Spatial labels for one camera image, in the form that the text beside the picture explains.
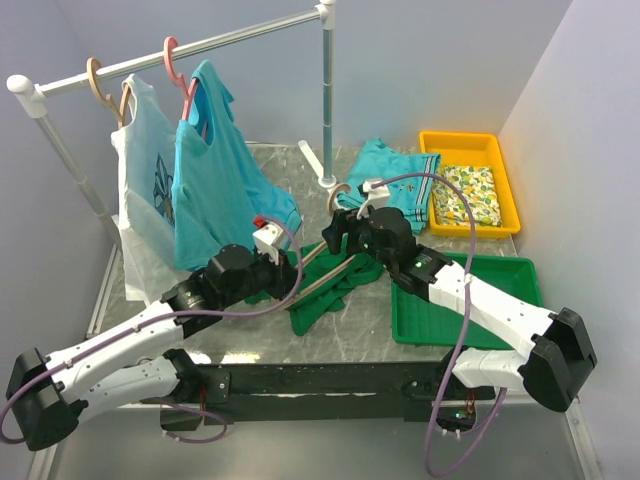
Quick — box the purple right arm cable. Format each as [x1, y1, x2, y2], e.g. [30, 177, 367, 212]
[374, 172, 506, 477]

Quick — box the beige hanger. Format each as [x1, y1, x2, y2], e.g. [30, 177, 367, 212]
[284, 182, 364, 312]
[86, 57, 132, 129]

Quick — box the white metal clothes rack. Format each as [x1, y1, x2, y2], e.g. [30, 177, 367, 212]
[6, 0, 362, 261]

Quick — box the aluminium frame rail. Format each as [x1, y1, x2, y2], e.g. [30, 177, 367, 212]
[28, 403, 603, 479]

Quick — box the folded teal shirt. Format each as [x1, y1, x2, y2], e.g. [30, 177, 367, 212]
[337, 138, 441, 235]

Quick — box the pink plastic hanger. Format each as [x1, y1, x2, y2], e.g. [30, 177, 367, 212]
[163, 36, 201, 124]

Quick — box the lemon print folded cloth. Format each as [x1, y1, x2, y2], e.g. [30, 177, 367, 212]
[432, 165, 502, 227]

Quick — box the green plastic tray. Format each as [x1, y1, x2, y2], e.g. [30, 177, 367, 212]
[392, 255, 543, 347]

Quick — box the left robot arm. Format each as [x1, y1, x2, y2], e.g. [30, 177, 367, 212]
[1, 245, 303, 451]

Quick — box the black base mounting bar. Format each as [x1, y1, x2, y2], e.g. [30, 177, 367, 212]
[138, 362, 496, 434]

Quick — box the yellow plastic bin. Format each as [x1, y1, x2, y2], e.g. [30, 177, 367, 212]
[419, 130, 521, 239]

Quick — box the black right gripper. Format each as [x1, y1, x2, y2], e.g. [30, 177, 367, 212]
[321, 207, 396, 271]

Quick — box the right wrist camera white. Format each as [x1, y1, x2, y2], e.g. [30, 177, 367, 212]
[357, 178, 390, 219]

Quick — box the green t shirt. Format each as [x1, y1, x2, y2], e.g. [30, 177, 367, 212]
[244, 239, 386, 337]

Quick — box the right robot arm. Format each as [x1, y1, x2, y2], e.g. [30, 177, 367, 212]
[322, 207, 597, 412]

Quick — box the white t shirt blue print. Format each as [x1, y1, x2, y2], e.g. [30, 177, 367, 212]
[111, 74, 178, 304]

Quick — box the light blue t shirt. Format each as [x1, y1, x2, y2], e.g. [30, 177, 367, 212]
[171, 60, 302, 271]

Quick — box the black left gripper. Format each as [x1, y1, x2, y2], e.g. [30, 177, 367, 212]
[222, 245, 306, 307]

